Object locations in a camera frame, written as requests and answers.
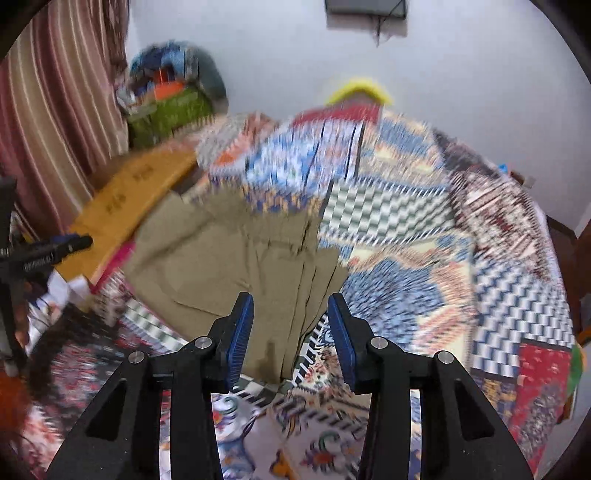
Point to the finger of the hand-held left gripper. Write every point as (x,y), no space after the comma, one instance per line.
(51,251)

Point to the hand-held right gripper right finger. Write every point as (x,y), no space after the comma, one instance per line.
(344,341)

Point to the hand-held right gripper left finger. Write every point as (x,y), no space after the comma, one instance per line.
(240,341)

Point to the khaki pants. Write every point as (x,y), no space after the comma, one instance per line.
(240,267)

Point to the white paper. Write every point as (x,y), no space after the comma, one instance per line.
(67,288)

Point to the folded pink cloth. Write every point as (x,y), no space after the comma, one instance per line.
(115,263)

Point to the wooden board with flower cutouts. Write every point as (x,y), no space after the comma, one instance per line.
(134,194)

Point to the patchwork printed blanket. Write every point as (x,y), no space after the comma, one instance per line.
(415,240)

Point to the striped brown curtain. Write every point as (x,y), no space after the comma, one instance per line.
(51,106)

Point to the pile of blue-grey clothes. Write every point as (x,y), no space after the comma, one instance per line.
(175,64)

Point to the yellow curved headboard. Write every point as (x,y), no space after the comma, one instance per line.
(358,90)

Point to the white wall socket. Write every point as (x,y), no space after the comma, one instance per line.
(529,182)

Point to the wall-mounted black screen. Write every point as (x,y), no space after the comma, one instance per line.
(367,8)

